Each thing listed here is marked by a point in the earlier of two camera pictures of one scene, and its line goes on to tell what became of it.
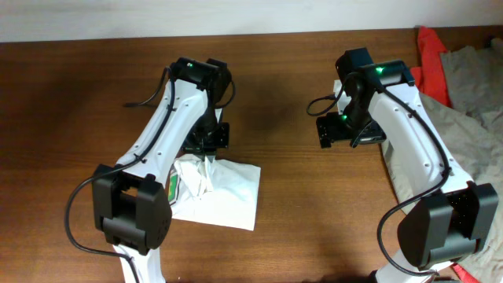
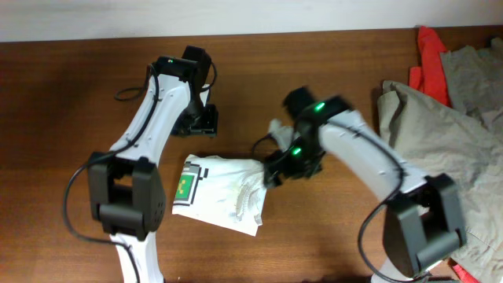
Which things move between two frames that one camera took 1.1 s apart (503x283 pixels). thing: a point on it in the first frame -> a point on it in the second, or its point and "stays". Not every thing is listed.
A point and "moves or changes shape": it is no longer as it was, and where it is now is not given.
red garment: (430, 76) stays
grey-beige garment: (474, 125) stays
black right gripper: (328, 128) -> (273, 169)
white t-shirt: (213, 192) moves or changes shape
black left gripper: (208, 142) -> (203, 123)
